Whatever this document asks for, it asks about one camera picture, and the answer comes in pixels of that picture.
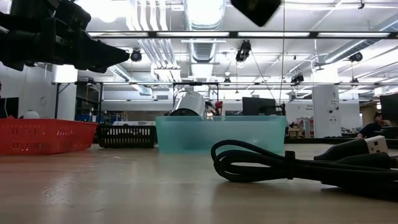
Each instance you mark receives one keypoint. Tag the black overhead frame bar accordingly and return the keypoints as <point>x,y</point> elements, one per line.
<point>233,34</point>

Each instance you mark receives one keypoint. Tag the black hanging ceiling device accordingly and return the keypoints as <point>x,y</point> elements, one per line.
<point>298,78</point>
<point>244,51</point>
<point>356,57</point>
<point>136,56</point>

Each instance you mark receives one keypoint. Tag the white flat package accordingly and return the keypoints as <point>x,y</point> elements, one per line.
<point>133,123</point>

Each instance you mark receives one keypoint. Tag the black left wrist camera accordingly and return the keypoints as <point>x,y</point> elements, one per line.
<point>73,15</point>

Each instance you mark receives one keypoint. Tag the silver ventilation duct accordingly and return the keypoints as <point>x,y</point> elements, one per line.
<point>203,28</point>

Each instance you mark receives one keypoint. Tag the person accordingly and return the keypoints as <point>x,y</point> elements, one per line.
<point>371,129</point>

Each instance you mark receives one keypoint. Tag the white dome object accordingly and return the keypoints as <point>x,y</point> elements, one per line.
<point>31,115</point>

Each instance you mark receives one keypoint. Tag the white cylindrical camera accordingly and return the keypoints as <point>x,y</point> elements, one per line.
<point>189,105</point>

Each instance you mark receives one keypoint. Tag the translucent green plastic bin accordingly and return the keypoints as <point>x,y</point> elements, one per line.
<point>202,133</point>

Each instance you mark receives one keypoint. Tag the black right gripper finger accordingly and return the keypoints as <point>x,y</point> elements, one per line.
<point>256,11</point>

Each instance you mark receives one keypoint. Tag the black computer monitor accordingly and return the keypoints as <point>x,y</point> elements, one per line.
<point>8,107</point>
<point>390,107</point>
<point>258,106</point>

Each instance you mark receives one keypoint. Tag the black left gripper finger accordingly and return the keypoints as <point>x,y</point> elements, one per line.
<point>99,54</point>

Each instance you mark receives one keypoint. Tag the black plastic basket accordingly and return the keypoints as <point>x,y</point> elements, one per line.
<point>127,137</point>

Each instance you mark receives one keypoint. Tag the white pillar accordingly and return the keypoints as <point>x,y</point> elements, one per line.
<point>326,112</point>

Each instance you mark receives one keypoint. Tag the red background object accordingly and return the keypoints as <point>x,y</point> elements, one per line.
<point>219,105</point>

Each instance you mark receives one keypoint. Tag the black aluminium table frame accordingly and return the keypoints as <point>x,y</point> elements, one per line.
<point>329,140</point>

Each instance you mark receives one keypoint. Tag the red plastic basket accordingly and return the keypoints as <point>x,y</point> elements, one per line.
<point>43,137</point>

